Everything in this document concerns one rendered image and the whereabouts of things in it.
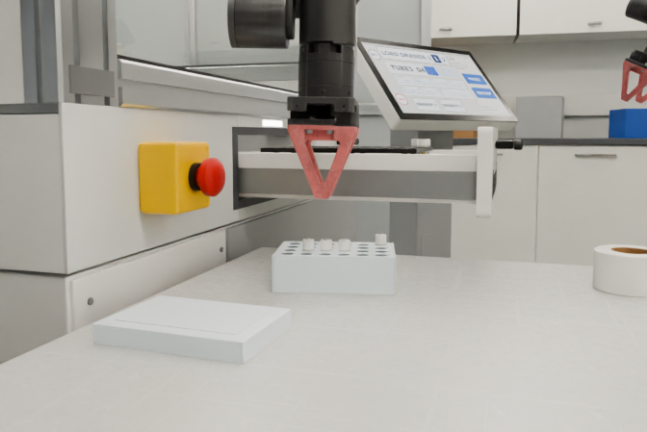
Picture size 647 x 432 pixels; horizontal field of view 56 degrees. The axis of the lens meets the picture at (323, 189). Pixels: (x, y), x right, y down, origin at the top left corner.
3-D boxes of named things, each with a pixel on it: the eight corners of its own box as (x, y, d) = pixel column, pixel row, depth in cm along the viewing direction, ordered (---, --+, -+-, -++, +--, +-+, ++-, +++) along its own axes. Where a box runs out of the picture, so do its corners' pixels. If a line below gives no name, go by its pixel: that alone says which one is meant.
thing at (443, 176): (484, 187, 99) (485, 150, 99) (476, 204, 75) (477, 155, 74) (257, 182, 111) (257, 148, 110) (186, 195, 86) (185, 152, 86)
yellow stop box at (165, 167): (217, 207, 67) (216, 141, 66) (183, 216, 60) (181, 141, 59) (175, 206, 68) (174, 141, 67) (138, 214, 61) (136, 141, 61)
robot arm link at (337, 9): (356, -20, 59) (355, -6, 64) (285, -21, 59) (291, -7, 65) (354, 53, 59) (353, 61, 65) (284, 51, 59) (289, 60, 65)
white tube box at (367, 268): (393, 275, 69) (393, 242, 68) (395, 294, 60) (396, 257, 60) (284, 273, 70) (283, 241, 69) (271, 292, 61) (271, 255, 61)
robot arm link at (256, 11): (347, -71, 64) (346, -1, 71) (237, -72, 64) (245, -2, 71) (345, -1, 56) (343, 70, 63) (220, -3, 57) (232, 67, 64)
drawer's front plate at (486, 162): (496, 195, 100) (498, 129, 99) (490, 218, 73) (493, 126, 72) (484, 195, 101) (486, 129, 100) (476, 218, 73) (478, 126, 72)
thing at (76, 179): (356, 183, 149) (356, 124, 147) (68, 274, 52) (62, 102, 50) (38, 176, 176) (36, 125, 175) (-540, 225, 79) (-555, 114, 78)
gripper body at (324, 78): (286, 115, 58) (287, 37, 57) (300, 120, 68) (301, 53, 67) (354, 116, 57) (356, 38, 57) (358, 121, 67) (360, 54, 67)
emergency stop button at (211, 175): (229, 194, 64) (228, 157, 64) (211, 198, 60) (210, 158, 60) (203, 193, 65) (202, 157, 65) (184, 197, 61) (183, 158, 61)
